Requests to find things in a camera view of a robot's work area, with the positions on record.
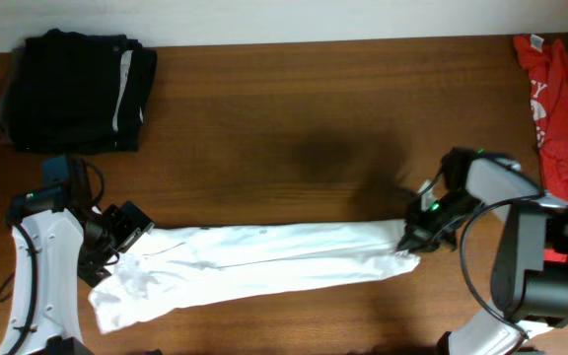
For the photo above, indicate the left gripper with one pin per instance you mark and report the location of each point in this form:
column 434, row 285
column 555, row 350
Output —
column 129, row 225

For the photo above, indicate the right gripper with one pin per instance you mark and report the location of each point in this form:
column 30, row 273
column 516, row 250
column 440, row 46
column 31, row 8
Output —
column 422, row 234

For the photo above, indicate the white t-shirt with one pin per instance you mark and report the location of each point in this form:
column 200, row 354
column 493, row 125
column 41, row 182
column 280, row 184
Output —
column 170, row 269

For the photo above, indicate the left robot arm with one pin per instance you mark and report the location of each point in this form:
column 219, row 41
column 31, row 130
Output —
column 59, row 240

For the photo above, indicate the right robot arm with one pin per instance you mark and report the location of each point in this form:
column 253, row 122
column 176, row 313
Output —
column 529, row 277

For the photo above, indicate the folded black clothes stack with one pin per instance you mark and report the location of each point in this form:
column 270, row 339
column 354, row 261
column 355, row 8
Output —
column 72, row 93

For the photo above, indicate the red t-shirt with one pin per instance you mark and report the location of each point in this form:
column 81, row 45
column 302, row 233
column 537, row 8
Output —
column 547, row 68

